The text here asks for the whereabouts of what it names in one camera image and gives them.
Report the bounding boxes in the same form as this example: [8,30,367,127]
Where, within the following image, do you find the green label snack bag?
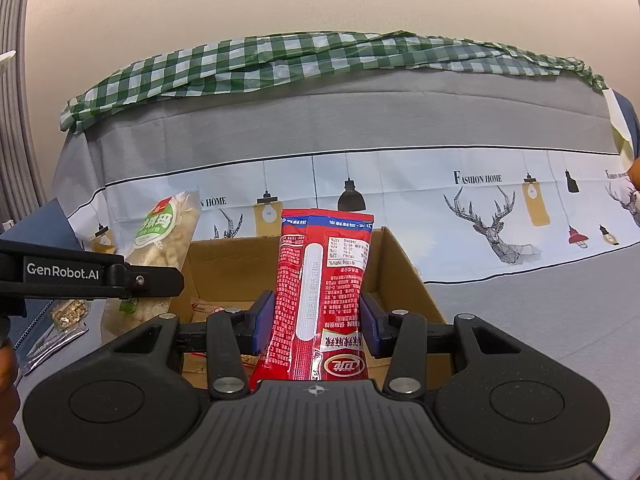
[101,191,202,344]

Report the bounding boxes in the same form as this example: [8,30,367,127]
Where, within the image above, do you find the silver foil snack packet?
[21,322,89,375]

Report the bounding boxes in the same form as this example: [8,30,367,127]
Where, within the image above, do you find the red snack packet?
[250,209,374,391]

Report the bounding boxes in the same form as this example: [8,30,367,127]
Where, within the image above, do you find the person's left hand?
[0,339,21,480]

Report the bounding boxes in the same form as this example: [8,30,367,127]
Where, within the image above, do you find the blue sofa cushion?
[1,200,81,363]

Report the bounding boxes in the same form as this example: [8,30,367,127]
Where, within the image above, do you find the clear bag of nuts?
[51,299,89,332]

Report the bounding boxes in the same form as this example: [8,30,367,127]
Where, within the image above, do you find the brown cardboard box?
[169,226,454,394]

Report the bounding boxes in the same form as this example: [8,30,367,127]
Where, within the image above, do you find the deer print sofa cover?
[52,70,639,479]

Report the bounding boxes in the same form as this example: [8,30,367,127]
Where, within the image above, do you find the green checkered cloth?
[60,30,606,134]

